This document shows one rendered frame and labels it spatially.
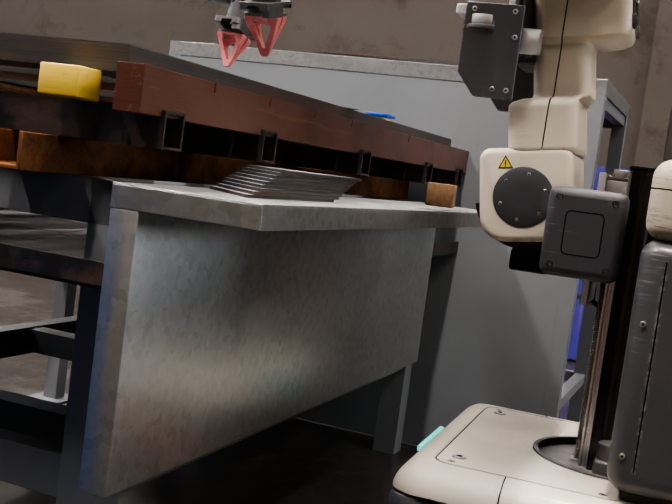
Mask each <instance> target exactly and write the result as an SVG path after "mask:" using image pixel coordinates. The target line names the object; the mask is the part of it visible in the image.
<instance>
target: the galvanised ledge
mask: <svg viewBox="0 0 672 504"><path fill-rule="evenodd" d="M333 200H334V199H333ZM110 207H116V208H122V209H128V210H134V211H141V212H147V213H153V214H159V215H165V216H172V217H178V218H184V219H190V220H196V221H202V222H209V223H215V224H221V225H227V226H233V227H240V228H246V229H252V230H258V231H279V230H339V229H399V228H460V227H482V226H481V222H480V219H479V216H478V213H477V210H474V209H467V208H460V207H453V208H446V207H439V206H432V205H426V204H425V202H412V201H397V200H382V199H367V198H352V197H339V200H334V202H317V201H298V200H280V199H261V198H245V197H241V196H237V195H233V194H229V193H225V192H221V191H217V190H213V189H209V188H202V187H187V186H172V185H157V184H142V183H127V182H113V185H112V194H111V203H110ZM417 208H441V209H458V210H465V211H468V212H464V211H433V210H424V209H417Z"/></svg>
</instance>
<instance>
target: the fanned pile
mask: <svg viewBox="0 0 672 504"><path fill-rule="evenodd" d="M249 167H250V168H249ZM241 169H242V170H240V169H237V172H233V175H229V174H228V177H229V178H228V177H224V179H223V180H221V183H216V186H210V188H209V189H213V190H217V191H221V192H225V193H229V194H233V195H237V196H241V197H245V198H261V199H280V200H298V201H317V202H334V200H339V197H342V194H344V191H346V192H347V189H350V186H353V184H356V182H357V181H360V182H362V179H357V178H349V177H342V176H334V175H327V174H319V173H311V172H304V171H296V170H288V169H281V168H273V167H266V166H257V165H249V164H247V167H241ZM225 180H226V181H225ZM351 183H353V184H351ZM344 188H345V189H344ZM333 199H334V200H333Z"/></svg>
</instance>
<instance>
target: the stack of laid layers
mask: <svg viewBox="0 0 672 504"><path fill-rule="evenodd" d="M118 61H124V62H134V63H144V64H149V65H152V66H156V67H160V68H163V69H167V70H171V71H174V72H178V73H182V74H185V75H189V76H193V77H196V78H200V79H204V80H208V81H211V82H215V83H219V84H222V85H226V86H230V87H233V88H237V89H241V90H244V91H248V92H252V93H256V94H259V95H263V96H267V97H270V98H274V99H278V100H281V101H285V102H289V103H292V104H296V105H300V106H303V107H307V108H311V109H315V110H318V111H322V112H326V113H329V114H333V115H337V116H340V117H344V118H348V119H351V120H355V121H359V122H363V123H366V124H370V125H374V126H377V127H381V128H385V129H388V130H392V131H396V132H399V133H403V134H407V135H410V136H414V137H418V138H422V139H425V140H429V141H433V142H436V143H440V144H444V145H447V146H451V139H448V138H444V137H441V136H438V135H434V134H431V133H428V132H424V131H421V130H417V129H414V128H411V127H407V126H404V125H400V124H397V123H394V122H390V121H387V120H384V119H380V118H377V117H373V116H370V115H367V114H363V113H360V112H357V111H353V110H350V109H346V108H343V107H340V106H336V105H333V104H330V103H326V102H323V101H319V100H316V99H313V98H309V97H306V96H303V95H299V94H296V93H292V92H289V91H286V90H282V89H279V88H275V87H272V86H269V85H265V84H262V83H259V82H255V81H252V80H248V79H245V78H242V77H238V76H235V75H232V74H228V73H225V72H221V71H218V70H215V69H211V68H208V67H205V66H201V65H198V64H194V63H191V62H188V61H184V60H181V59H178V58H174V57H171V56H167V55H164V54H161V53H157V52H154V51H150V50H147V49H144V48H140V47H137V46H134V45H129V44H119V43H108V42H97V41H87V40H76V39H65V38H54V37H44V36H33V35H22V34H11V33H1V32H0V81H1V82H6V83H11V84H16V85H22V86H27V87H32V88H37V89H38V80H39V71H40V63H41V62H51V63H61V64H70V65H79V66H84V67H88V68H92V69H96V70H100V71H102V77H101V85H100V94H99V101H104V102H110V103H113V97H114V88H115V79H116V70H117V62H118Z"/></svg>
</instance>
